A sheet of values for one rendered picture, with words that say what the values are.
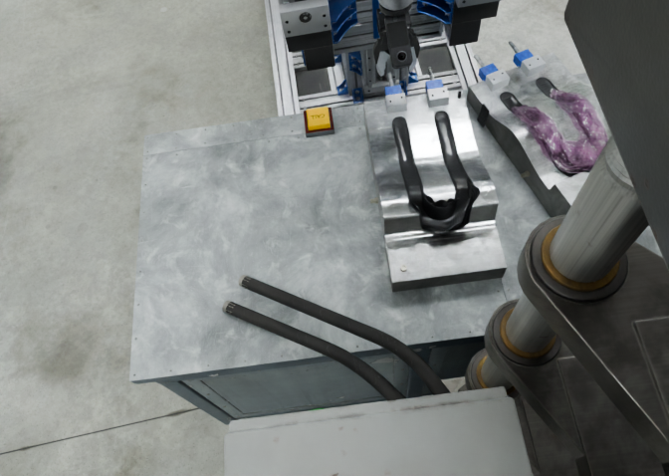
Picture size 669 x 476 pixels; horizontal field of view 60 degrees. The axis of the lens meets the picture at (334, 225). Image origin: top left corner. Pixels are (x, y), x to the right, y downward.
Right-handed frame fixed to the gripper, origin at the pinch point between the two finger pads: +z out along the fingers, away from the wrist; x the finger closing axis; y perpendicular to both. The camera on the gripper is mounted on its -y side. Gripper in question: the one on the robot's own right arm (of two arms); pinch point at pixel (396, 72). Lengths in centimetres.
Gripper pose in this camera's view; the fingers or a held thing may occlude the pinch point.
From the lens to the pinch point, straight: 145.2
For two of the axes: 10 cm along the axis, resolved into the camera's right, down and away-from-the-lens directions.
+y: -1.1, -8.7, 4.7
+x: -9.9, 1.3, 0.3
